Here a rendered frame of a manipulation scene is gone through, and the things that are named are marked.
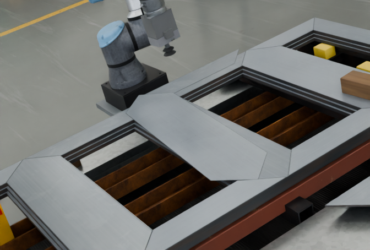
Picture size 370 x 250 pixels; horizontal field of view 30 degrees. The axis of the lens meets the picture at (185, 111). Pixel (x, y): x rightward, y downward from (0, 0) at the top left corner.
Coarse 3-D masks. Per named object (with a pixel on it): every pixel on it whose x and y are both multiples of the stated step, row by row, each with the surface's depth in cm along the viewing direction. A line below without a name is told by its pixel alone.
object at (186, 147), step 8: (216, 128) 204; (224, 128) 203; (200, 136) 202; (208, 136) 201; (216, 136) 200; (224, 136) 199; (184, 144) 200; (192, 144) 199; (200, 144) 198; (208, 144) 197; (176, 152) 197; (184, 152) 196; (192, 152) 195
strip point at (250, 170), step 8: (256, 160) 183; (264, 160) 182; (240, 168) 182; (248, 168) 181; (256, 168) 180; (224, 176) 180; (232, 176) 179; (240, 176) 178; (248, 176) 177; (256, 176) 177
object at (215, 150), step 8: (232, 136) 198; (240, 136) 197; (216, 144) 196; (224, 144) 195; (232, 144) 194; (240, 144) 193; (200, 152) 194; (208, 152) 193; (216, 152) 192; (224, 152) 191; (192, 160) 191; (200, 160) 190; (208, 160) 189
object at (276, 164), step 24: (360, 48) 235; (216, 72) 240; (240, 72) 239; (192, 96) 231; (312, 96) 211; (96, 144) 216; (264, 144) 190; (264, 168) 179; (288, 168) 177; (312, 168) 178; (0, 192) 203; (264, 192) 171; (240, 216) 168; (48, 240) 177; (192, 240) 162
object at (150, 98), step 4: (148, 96) 234; (152, 96) 234; (156, 96) 233; (160, 96) 232; (136, 100) 234; (140, 100) 233; (144, 100) 232; (148, 100) 232; (152, 100) 231; (132, 104) 232; (136, 104) 231; (140, 104) 230; (144, 104) 230; (132, 108) 229; (136, 108) 228
